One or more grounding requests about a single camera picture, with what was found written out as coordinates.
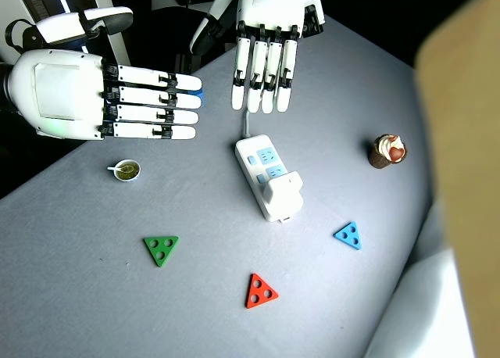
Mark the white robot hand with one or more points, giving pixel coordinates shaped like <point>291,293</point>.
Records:
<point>58,92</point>
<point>273,6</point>

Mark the white power strip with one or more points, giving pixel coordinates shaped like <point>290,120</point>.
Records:
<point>250,178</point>

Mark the white charger adapter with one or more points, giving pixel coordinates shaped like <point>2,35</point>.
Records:
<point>281,188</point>

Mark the small white spoon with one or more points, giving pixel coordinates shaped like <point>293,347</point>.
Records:
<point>113,169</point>

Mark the white panel with light strip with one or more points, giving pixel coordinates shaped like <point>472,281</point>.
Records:
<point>11,2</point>

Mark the small bowl of green soup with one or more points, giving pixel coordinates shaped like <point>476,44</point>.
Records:
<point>128,171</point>

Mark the blue cube block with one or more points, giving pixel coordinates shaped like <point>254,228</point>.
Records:
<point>202,99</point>

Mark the toy chocolate cupcake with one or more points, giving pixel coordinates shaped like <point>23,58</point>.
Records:
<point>386,152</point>

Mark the green triangle block with holes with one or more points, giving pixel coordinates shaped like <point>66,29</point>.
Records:
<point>161,248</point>

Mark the grey table cloth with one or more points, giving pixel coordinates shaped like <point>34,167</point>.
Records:
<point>78,295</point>

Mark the tan blurred board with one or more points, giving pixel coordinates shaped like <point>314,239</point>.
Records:
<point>465,139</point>

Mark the blue triangle block with holes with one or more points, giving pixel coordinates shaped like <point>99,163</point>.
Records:
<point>351,235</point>

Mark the red triangle block with holes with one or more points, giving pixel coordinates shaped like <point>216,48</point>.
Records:
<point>259,291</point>

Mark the white sheet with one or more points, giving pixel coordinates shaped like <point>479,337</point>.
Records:
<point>422,303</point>

